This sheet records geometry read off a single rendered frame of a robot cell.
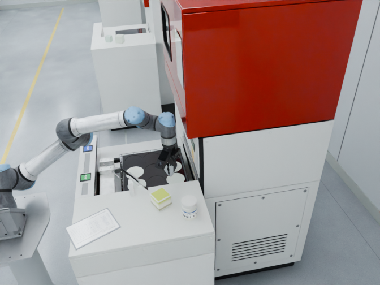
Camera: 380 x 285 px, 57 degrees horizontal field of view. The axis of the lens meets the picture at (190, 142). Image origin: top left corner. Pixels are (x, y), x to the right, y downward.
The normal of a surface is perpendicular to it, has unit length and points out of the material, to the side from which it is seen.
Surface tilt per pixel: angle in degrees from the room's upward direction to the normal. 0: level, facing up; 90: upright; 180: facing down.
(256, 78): 90
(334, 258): 0
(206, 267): 90
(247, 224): 90
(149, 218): 0
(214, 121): 90
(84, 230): 0
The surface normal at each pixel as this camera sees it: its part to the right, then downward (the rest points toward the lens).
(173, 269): 0.19, 0.57
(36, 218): -0.04, -0.81
